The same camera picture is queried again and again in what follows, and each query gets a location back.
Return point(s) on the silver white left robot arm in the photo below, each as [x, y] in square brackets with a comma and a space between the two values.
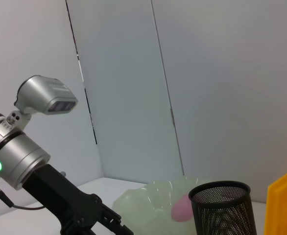
[16, 151]

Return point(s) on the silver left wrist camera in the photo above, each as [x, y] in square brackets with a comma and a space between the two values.
[43, 98]

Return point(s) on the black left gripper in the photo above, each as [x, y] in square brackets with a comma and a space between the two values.
[60, 195]

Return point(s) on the yellow plastic bin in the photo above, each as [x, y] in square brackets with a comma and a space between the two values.
[285, 205]

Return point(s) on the black mesh pen holder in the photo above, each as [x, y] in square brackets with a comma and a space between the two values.
[222, 215]

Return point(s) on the green glass fruit plate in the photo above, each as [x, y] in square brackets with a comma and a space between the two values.
[146, 205]

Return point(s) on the pink peach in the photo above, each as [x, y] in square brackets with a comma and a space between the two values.
[181, 210]

